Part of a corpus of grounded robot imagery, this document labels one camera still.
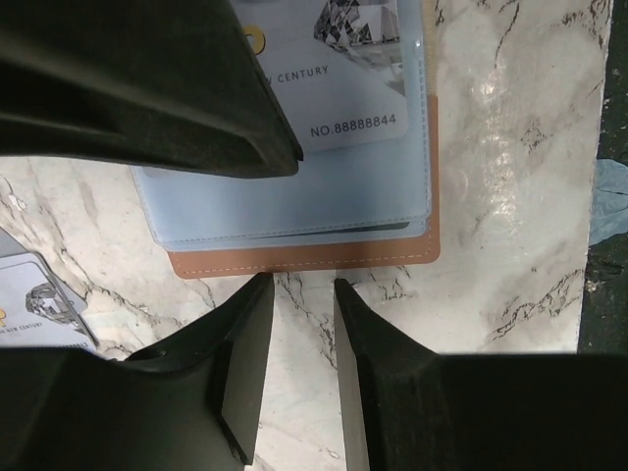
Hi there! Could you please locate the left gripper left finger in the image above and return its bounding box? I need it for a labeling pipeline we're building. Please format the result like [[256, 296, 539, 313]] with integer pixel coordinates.
[[1, 273, 275, 470]]

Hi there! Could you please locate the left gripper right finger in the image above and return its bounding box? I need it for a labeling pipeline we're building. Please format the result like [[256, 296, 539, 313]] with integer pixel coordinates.
[[334, 279, 627, 470]]

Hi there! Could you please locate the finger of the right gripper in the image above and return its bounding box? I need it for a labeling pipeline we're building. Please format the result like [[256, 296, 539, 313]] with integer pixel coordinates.
[[1, 1, 303, 179]]

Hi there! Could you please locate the pink leather card holder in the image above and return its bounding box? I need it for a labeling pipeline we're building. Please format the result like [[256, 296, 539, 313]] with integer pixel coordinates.
[[132, 1, 441, 279]]

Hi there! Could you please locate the silver VIP card stack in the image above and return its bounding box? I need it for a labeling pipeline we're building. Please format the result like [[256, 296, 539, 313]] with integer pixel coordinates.
[[1, 232, 97, 352]]

